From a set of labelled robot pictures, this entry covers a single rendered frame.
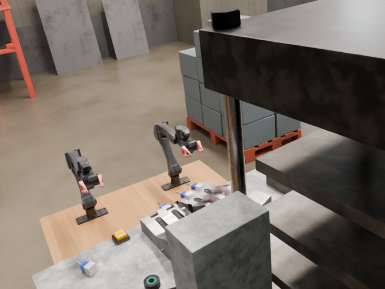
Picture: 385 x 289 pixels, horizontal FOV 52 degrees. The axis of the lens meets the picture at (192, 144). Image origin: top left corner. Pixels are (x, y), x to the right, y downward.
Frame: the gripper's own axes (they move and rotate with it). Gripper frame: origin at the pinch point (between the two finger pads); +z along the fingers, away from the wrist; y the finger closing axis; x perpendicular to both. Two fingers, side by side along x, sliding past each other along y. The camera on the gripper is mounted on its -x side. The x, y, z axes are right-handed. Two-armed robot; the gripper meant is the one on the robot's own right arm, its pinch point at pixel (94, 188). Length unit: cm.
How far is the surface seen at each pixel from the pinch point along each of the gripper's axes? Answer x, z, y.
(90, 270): 36.0, 14.4, -14.8
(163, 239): 28.0, 25.0, 23.1
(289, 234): -10, 94, 47
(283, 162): -35, 86, 51
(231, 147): -40, 72, 39
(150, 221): 31.1, 2.7, 24.7
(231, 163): -33, 72, 39
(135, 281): 40, 32, 3
